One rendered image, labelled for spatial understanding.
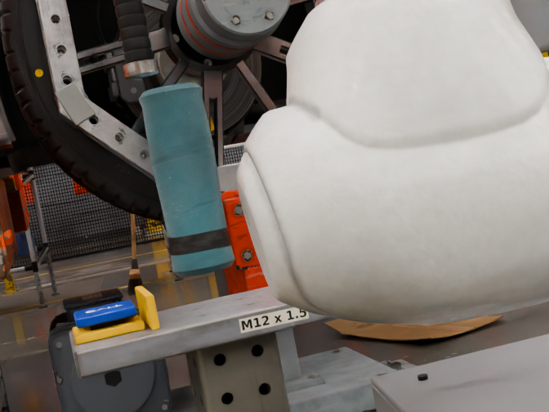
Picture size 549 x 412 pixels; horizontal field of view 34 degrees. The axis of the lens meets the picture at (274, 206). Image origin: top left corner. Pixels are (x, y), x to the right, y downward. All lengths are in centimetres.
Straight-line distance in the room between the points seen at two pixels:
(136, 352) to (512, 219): 58
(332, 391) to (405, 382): 77
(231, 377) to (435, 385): 41
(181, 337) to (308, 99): 52
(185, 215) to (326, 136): 71
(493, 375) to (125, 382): 87
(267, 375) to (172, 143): 35
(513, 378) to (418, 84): 27
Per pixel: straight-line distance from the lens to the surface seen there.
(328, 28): 55
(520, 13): 214
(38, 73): 142
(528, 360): 73
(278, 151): 52
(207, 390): 106
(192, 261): 122
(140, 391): 148
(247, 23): 124
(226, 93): 197
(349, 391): 149
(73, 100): 133
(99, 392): 148
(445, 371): 73
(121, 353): 101
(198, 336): 102
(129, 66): 112
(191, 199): 121
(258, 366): 107
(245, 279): 136
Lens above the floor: 62
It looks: 3 degrees down
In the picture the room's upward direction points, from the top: 11 degrees counter-clockwise
